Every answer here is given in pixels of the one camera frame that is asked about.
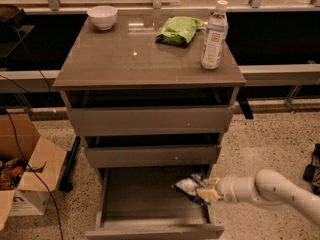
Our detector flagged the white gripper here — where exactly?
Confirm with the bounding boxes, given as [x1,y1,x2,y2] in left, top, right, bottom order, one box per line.
[196,176,238,203]

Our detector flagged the blue chip bag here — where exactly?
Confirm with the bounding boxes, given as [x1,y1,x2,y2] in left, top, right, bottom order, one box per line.
[175,174,206,206]

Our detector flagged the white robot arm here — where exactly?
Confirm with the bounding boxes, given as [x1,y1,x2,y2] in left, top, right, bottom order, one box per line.
[196,169,320,226]

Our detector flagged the grey middle drawer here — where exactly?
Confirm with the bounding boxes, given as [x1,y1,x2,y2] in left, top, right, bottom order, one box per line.
[86,133,221,168]

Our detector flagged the grey drawer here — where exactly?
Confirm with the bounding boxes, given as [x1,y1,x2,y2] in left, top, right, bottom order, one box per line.
[86,165,224,240]
[63,87,235,137]
[86,133,221,168]

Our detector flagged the grey bottom drawer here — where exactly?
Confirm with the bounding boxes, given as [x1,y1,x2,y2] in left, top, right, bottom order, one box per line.
[86,165,224,240]

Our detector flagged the grey top drawer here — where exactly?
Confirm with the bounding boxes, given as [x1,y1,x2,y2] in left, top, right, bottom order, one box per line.
[63,87,235,137]

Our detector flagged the grey drawer cabinet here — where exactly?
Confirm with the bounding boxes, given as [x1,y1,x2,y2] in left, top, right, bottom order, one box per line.
[52,9,247,240]

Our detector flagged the green chip bag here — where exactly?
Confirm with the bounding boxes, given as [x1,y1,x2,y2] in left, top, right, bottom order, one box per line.
[156,16,204,45]

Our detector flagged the black power adapter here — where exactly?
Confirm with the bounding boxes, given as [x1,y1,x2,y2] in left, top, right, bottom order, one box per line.
[303,143,320,195]

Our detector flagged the clear plastic water bottle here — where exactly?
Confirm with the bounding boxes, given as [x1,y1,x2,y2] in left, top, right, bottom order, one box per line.
[201,0,228,70]

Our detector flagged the cardboard box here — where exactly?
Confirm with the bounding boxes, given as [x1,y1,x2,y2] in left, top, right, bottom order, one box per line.
[0,114,66,229]

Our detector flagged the snacks in cardboard box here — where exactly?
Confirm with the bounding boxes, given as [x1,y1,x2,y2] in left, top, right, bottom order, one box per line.
[0,158,24,190]

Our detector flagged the white bowl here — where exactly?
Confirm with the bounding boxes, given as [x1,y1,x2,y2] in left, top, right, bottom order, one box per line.
[87,5,118,30]

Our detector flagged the black chair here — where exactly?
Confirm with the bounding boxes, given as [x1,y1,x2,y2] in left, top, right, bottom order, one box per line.
[0,4,34,59]

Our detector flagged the black cable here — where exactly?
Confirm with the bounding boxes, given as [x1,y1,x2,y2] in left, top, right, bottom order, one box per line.
[0,73,64,240]

